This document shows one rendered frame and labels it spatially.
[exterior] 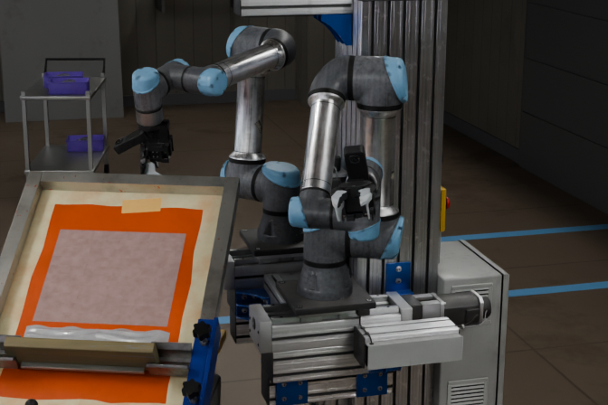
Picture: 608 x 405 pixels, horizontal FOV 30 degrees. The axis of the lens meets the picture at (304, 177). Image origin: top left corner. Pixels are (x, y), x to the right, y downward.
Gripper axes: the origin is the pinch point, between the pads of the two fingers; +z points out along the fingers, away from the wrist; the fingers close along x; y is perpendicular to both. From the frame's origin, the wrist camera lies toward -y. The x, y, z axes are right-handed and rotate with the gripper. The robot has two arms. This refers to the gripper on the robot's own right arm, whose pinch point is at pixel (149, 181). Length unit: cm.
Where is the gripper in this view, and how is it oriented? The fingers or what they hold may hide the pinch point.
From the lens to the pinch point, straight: 332.1
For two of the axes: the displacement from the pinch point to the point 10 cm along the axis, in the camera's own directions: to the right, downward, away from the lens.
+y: 10.0, 0.3, -0.9
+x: 0.9, -5.2, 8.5
